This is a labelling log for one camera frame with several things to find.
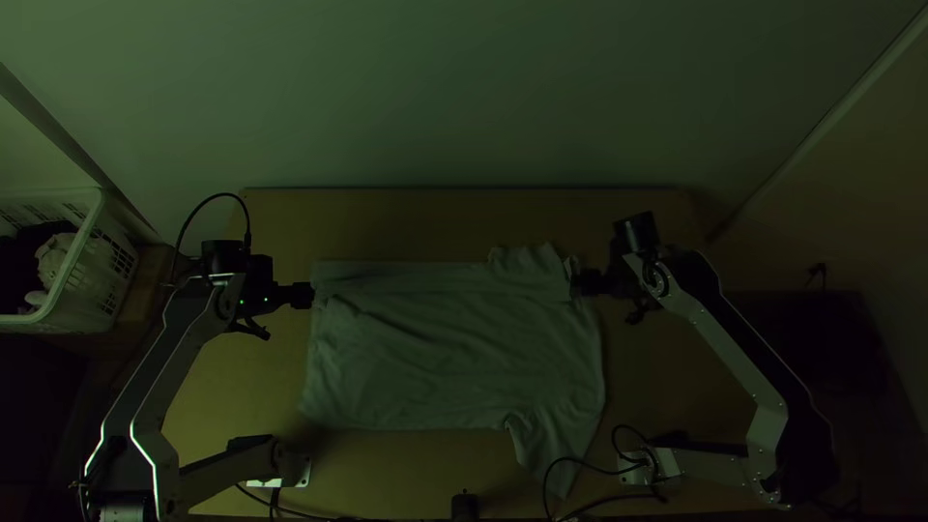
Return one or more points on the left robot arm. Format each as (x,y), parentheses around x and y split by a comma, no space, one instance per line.
(148,395)

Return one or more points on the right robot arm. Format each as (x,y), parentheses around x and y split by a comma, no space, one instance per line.
(725,330)

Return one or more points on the grey t-shirt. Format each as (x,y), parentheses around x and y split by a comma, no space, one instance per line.
(457,348)

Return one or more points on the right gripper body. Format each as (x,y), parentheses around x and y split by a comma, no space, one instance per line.
(596,283)

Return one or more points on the white laundry basket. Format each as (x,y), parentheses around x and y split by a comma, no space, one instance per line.
(94,275)

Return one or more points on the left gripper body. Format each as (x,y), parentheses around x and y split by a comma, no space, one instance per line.
(296,296)

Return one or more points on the heap of clothes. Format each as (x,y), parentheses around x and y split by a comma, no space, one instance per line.
(51,264)

